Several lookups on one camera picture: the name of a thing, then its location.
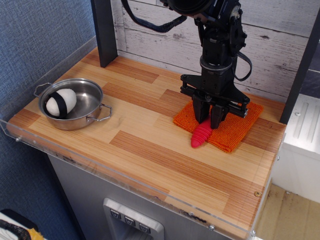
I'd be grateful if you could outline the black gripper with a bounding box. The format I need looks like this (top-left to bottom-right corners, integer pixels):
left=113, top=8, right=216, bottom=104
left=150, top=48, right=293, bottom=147
left=180, top=66, right=250, bottom=130

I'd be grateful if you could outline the spoon with red handle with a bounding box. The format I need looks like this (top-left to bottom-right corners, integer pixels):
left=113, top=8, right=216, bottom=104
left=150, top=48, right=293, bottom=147
left=190, top=117, right=213, bottom=148

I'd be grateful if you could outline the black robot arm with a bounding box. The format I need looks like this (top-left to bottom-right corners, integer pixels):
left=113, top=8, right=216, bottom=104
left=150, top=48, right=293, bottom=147
left=163, top=0, right=251, bottom=129

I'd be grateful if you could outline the orange knitted cloth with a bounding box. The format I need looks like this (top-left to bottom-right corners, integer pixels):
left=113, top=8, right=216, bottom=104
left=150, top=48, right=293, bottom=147
left=173, top=101, right=264, bottom=153

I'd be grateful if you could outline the clear acrylic table guard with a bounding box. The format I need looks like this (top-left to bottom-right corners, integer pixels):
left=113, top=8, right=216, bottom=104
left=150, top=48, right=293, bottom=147
left=0, top=33, right=285, bottom=239

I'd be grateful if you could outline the white toy sink unit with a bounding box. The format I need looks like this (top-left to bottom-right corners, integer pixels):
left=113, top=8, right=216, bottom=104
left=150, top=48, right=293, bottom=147
left=271, top=94, right=320, bottom=203

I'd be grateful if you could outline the stainless steel pot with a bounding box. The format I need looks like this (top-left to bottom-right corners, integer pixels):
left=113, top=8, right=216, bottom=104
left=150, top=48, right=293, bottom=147
left=33, top=78, right=112, bottom=130

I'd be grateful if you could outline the silver dispenser button panel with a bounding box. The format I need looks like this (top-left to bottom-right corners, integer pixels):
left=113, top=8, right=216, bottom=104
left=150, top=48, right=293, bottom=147
left=103, top=197, right=165, bottom=240

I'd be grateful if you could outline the grey toy fridge cabinet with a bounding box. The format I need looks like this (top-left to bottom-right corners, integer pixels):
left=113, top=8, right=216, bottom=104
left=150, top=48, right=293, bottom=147
left=47, top=153, right=231, bottom=240

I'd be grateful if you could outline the white plush sushi toy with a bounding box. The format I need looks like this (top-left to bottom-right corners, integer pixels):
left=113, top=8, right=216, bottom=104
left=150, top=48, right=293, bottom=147
left=45, top=88, right=77, bottom=119

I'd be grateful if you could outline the yellow object at corner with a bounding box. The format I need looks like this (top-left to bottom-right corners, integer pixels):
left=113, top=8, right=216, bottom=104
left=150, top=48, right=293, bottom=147
left=27, top=228, right=46, bottom=240

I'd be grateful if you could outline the dark right frame post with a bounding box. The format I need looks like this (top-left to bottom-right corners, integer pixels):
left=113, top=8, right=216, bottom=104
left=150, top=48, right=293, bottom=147
left=279, top=10, right=320, bottom=124

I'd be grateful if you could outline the dark frame post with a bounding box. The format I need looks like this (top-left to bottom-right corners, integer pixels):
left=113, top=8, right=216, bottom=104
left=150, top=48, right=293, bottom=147
left=279, top=10, right=320, bottom=124
left=90, top=0, right=118, bottom=68

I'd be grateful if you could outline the dark left frame post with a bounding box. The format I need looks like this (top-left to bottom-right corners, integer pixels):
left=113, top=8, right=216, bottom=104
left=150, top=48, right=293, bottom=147
left=90, top=0, right=118, bottom=68

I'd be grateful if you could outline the black braided cable sleeve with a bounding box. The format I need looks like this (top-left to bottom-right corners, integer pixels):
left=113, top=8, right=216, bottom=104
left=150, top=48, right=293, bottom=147
left=0, top=219, right=30, bottom=240

